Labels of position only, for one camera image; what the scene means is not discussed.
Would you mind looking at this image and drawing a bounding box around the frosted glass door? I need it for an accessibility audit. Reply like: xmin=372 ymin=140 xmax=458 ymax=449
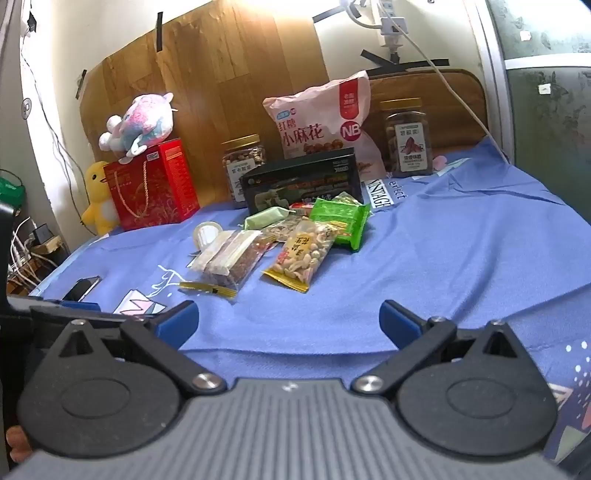
xmin=478 ymin=0 xmax=591 ymax=204

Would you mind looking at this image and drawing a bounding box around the grey curtain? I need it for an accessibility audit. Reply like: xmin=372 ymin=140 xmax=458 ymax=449
xmin=0 ymin=0 xmax=23 ymax=204

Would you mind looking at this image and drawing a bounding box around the round white jelly cup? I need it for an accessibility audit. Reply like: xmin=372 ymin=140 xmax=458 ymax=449
xmin=193 ymin=220 xmax=222 ymax=252

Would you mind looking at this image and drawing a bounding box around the yellow peanut packet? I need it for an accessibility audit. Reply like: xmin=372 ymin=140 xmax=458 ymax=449
xmin=261 ymin=219 xmax=338 ymax=294

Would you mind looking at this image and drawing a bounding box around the jar of dark nuts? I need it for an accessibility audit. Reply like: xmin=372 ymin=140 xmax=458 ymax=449
xmin=379 ymin=98 xmax=435 ymax=178

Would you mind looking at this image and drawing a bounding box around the jar of light nuts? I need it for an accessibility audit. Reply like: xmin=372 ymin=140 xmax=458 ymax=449
xmin=221 ymin=134 xmax=267 ymax=209

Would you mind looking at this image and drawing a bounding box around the green bag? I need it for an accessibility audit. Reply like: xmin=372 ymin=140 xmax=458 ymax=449
xmin=0 ymin=168 xmax=26 ymax=208

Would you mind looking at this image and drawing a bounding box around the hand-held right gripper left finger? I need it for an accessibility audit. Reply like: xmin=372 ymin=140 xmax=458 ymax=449
xmin=51 ymin=300 xmax=228 ymax=397

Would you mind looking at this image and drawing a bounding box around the white power strip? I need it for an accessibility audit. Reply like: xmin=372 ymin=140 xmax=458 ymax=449
xmin=376 ymin=0 xmax=409 ymax=47

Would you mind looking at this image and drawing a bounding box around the light green small packet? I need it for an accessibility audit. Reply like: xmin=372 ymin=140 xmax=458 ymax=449
xmin=243 ymin=206 xmax=291 ymax=230

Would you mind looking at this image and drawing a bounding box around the bright green snack packet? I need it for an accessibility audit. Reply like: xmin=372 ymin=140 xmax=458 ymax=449
xmin=309 ymin=198 xmax=371 ymax=251

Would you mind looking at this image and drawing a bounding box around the white cable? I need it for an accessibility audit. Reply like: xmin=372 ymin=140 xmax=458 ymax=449
xmin=397 ymin=25 xmax=512 ymax=163

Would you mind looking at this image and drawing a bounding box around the black box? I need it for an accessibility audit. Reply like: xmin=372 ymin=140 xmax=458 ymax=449
xmin=240 ymin=148 xmax=363 ymax=215

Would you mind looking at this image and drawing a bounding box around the pink snack bag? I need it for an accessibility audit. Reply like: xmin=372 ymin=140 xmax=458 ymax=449
xmin=262 ymin=70 xmax=393 ymax=185

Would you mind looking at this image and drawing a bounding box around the clear packet of red dates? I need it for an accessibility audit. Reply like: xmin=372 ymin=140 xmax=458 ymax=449
xmin=179 ymin=233 xmax=277 ymax=300

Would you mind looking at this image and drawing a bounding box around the yellow duck plush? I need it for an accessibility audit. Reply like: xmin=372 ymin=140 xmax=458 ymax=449
xmin=81 ymin=161 xmax=122 ymax=236

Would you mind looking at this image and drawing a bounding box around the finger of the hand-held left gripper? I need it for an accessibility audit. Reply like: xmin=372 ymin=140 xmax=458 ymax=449
xmin=28 ymin=299 xmax=153 ymax=326

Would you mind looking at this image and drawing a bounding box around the red gift box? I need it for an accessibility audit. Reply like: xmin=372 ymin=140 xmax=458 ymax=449
xmin=102 ymin=138 xmax=201 ymax=232

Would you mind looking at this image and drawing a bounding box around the black wall cable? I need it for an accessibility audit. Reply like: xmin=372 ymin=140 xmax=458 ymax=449
xmin=19 ymin=39 xmax=89 ymax=200

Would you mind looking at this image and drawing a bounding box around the pale patterned snack packet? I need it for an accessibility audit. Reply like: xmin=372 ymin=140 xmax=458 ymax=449
xmin=259 ymin=216 xmax=303 ymax=243

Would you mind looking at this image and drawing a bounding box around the smartphone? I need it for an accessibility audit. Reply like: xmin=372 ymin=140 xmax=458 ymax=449
xmin=61 ymin=276 xmax=102 ymax=303

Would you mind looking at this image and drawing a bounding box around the blue printed blanket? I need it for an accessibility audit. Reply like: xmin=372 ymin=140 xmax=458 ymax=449
xmin=28 ymin=136 xmax=591 ymax=467

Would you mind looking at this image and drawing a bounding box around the wooden board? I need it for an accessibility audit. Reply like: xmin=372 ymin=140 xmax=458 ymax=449
xmin=76 ymin=0 xmax=331 ymax=208

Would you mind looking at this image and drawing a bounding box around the pink plush toy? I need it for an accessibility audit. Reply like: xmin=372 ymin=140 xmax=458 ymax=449
xmin=98 ymin=92 xmax=180 ymax=163

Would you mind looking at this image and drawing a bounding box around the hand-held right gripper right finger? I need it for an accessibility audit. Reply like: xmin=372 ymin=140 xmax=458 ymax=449
xmin=353 ymin=300 xmax=527 ymax=396

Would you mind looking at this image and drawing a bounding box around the bundle of white cables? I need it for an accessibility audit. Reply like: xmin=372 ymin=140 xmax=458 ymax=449
xmin=8 ymin=217 xmax=38 ymax=288

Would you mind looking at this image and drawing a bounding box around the person's left hand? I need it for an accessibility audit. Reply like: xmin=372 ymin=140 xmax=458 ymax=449
xmin=6 ymin=425 xmax=34 ymax=463

